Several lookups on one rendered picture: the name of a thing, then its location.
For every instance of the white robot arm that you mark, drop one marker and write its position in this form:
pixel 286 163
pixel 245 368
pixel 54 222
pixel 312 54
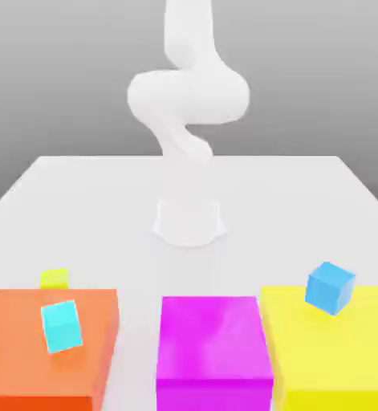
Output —
pixel 188 96

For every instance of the small yellow cube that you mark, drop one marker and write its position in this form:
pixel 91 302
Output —
pixel 53 278

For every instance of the small blue cube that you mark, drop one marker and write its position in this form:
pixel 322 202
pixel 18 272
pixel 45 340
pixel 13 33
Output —
pixel 328 287

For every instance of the small cyan cube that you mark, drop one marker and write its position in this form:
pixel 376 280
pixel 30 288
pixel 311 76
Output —
pixel 61 327

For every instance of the large magenta box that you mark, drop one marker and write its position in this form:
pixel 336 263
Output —
pixel 212 346

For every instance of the large yellow box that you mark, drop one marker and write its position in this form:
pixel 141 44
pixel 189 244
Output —
pixel 336 353

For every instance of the large orange box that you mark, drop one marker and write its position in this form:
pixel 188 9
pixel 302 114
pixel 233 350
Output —
pixel 21 369

